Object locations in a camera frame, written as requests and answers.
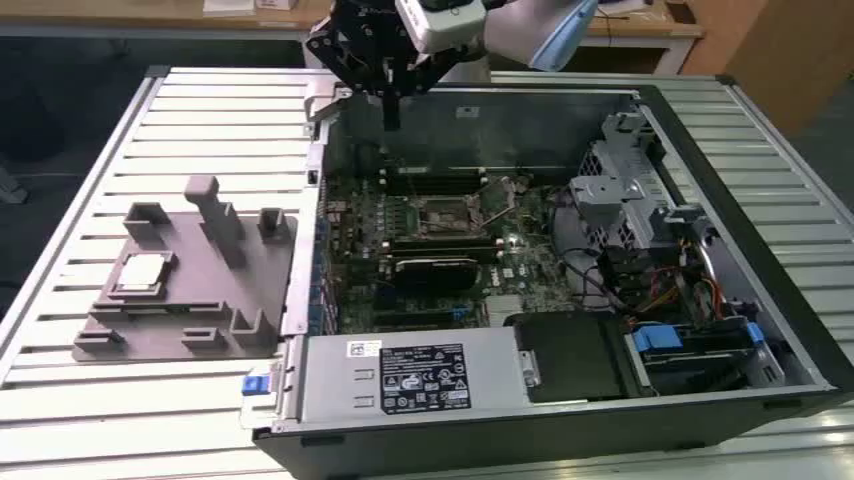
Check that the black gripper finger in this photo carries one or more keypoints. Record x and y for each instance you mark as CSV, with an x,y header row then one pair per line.
x,y
329,45
427,75

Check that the thin metal locking lever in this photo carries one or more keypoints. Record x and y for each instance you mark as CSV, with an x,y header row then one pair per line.
x,y
500,215

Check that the silver CPU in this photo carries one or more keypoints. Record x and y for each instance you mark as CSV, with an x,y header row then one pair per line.
x,y
142,270

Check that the CPU socket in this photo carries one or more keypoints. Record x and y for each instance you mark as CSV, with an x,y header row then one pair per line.
x,y
443,217

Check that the white box black print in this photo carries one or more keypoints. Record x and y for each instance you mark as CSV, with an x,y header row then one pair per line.
x,y
276,4

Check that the plain white box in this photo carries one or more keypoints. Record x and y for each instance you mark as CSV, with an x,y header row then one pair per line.
x,y
228,6

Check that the black RAM stick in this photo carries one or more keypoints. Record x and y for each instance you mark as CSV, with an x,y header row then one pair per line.
x,y
440,172
443,255

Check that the wooden desk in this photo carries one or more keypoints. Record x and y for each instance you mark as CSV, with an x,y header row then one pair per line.
x,y
200,22

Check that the grey metal drive cage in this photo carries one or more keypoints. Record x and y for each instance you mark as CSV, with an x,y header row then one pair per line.
x,y
600,195

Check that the black graphics card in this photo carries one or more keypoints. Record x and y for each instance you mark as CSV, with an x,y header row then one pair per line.
x,y
433,275

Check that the green motherboard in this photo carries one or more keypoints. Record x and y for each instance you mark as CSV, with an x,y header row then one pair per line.
x,y
547,295

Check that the silver chipset heatsink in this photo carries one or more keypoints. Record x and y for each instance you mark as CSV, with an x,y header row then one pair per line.
x,y
507,306

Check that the black expansion slot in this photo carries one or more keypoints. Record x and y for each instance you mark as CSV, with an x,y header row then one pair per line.
x,y
413,319

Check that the grey parts rack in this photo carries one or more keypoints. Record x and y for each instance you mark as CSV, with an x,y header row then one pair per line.
x,y
193,280

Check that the wooden cabinet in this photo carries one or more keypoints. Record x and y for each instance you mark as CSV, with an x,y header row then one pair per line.
x,y
787,50

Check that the grey chair base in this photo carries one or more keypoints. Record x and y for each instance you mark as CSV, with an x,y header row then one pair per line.
x,y
13,190

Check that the black plastic shroud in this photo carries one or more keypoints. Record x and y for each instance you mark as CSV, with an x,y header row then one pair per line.
x,y
573,355

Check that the silver power supply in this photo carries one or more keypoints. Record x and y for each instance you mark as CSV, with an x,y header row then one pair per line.
x,y
333,380

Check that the hard disk in blue carrier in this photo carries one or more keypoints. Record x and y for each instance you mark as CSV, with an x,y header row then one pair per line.
x,y
656,340

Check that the blue plastic latch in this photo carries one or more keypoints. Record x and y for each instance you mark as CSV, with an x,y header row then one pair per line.
x,y
250,386

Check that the black PC case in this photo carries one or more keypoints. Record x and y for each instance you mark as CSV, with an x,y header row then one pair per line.
x,y
467,450

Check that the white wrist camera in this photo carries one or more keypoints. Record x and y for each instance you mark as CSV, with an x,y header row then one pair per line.
x,y
440,22

